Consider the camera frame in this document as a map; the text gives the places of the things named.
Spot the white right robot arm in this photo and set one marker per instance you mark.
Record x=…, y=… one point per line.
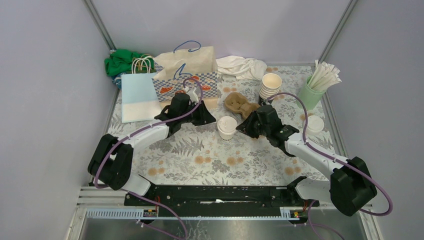
x=347, y=186

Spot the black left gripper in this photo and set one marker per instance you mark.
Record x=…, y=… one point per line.
x=204, y=116

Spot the green cloth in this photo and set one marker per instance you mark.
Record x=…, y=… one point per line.
x=121, y=61

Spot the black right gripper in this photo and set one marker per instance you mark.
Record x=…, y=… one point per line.
x=245, y=127

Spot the floral tablecloth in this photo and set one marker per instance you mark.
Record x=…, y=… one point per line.
x=197, y=155

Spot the blue checkered paper bag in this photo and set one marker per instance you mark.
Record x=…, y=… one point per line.
x=185, y=67

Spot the white coffee lid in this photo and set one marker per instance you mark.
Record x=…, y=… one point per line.
x=227, y=123

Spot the white paper coffee cup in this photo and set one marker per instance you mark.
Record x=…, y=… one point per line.
x=226, y=135

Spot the green straw holder cup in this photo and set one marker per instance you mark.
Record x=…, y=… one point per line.
x=309, y=97

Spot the stack of black paper cups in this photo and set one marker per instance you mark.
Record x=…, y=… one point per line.
x=270, y=85

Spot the light blue paper bag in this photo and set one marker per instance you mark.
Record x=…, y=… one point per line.
x=139, y=97

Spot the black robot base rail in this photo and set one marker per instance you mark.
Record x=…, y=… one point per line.
x=221, y=201

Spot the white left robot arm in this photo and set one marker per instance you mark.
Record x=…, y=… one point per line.
x=111, y=163

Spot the white cloth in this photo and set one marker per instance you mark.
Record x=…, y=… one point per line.
x=241, y=68

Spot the stack of white lids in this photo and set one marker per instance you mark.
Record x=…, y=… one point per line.
x=315, y=125

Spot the bundle of white wrapped straws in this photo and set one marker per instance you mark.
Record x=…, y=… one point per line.
x=324, y=76

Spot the stack of brown cup carriers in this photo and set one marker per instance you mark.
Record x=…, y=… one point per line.
x=237, y=103

